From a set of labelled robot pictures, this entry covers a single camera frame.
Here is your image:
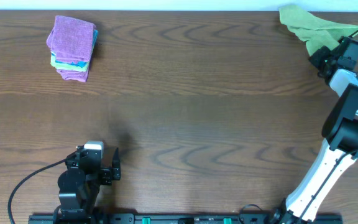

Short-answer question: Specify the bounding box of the left black cable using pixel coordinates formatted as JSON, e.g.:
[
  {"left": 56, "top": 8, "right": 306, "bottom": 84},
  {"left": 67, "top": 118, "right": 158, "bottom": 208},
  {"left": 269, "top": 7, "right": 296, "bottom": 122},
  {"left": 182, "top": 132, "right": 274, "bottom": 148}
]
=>
[{"left": 7, "top": 158, "right": 68, "bottom": 224}]

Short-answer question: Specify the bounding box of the green microfiber cloth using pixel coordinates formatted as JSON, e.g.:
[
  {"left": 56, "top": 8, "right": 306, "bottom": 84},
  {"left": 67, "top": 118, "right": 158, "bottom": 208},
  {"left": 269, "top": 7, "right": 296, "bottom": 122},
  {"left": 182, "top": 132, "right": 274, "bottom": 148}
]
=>
[{"left": 279, "top": 4, "right": 358, "bottom": 56}]

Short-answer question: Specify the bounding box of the purple folded cloth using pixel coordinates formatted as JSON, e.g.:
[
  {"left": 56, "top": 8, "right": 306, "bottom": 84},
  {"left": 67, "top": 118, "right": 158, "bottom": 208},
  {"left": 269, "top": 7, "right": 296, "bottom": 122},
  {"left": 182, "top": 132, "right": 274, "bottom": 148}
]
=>
[
  {"left": 47, "top": 16, "right": 96, "bottom": 58},
  {"left": 57, "top": 70, "right": 89, "bottom": 83}
]

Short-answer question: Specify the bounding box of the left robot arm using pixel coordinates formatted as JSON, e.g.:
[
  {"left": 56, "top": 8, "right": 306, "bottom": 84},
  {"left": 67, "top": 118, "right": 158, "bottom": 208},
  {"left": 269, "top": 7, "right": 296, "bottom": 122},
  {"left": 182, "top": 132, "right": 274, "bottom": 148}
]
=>
[{"left": 53, "top": 146, "right": 121, "bottom": 223}]

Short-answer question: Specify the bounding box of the top purple folded cloth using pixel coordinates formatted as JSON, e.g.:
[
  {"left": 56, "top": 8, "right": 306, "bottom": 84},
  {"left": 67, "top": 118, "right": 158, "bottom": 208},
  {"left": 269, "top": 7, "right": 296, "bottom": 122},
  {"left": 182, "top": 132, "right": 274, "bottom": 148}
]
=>
[{"left": 47, "top": 16, "right": 96, "bottom": 58}]

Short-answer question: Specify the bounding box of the blue folded cloth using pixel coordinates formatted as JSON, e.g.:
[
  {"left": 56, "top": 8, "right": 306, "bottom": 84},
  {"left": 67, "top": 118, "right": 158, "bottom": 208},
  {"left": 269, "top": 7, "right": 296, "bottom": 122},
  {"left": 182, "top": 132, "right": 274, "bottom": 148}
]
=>
[{"left": 51, "top": 30, "right": 98, "bottom": 63}]

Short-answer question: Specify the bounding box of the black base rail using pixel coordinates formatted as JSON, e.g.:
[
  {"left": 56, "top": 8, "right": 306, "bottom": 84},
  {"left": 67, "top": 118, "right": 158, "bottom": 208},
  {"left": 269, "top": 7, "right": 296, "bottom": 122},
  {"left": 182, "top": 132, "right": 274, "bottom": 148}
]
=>
[{"left": 28, "top": 213, "right": 344, "bottom": 224}]

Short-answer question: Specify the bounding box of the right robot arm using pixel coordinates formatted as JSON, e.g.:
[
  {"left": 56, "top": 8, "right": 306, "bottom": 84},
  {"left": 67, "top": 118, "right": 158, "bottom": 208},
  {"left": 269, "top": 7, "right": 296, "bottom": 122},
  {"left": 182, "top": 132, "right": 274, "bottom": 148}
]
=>
[{"left": 269, "top": 42, "right": 358, "bottom": 223}]

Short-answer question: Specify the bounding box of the bottom purple folded cloth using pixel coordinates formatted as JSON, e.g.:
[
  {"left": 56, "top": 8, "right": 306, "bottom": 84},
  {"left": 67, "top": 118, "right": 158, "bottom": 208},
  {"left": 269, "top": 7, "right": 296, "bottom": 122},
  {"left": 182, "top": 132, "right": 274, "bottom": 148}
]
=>
[{"left": 57, "top": 70, "right": 89, "bottom": 83}]

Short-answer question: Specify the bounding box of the light green folded cloth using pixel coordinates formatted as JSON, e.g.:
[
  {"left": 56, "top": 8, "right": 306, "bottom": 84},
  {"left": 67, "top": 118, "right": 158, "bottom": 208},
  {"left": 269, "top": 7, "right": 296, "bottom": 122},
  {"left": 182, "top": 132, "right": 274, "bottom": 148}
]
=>
[{"left": 50, "top": 54, "right": 90, "bottom": 72}]

